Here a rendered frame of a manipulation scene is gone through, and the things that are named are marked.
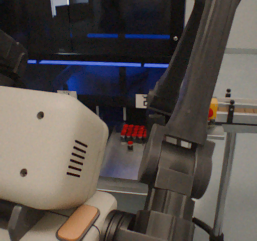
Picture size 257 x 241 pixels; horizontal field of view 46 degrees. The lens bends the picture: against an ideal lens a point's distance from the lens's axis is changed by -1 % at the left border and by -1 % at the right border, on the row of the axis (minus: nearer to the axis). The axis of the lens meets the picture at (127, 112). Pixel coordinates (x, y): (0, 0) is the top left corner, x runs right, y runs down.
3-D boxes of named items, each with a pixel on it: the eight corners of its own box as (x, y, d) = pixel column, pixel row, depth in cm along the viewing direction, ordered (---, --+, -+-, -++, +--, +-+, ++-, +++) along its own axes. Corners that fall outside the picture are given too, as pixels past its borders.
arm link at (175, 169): (151, 197, 43) (188, 208, 43) (166, 131, 47) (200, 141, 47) (140, 204, 52) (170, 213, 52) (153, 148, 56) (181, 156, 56)
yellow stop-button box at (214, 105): (197, 110, 132) (199, 95, 129) (215, 111, 131) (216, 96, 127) (198, 118, 125) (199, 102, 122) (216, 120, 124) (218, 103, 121)
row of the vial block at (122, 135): (121, 141, 125) (120, 132, 123) (165, 145, 122) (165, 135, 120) (120, 144, 123) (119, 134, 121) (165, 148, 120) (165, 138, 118)
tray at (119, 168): (115, 132, 132) (115, 125, 130) (176, 137, 128) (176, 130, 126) (93, 184, 102) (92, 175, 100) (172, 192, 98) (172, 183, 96)
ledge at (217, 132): (192, 122, 143) (193, 119, 142) (221, 124, 141) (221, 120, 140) (193, 138, 130) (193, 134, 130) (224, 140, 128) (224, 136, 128)
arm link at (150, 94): (149, 89, 88) (178, 98, 89) (149, 83, 100) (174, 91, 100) (137, 127, 91) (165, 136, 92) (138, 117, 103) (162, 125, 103)
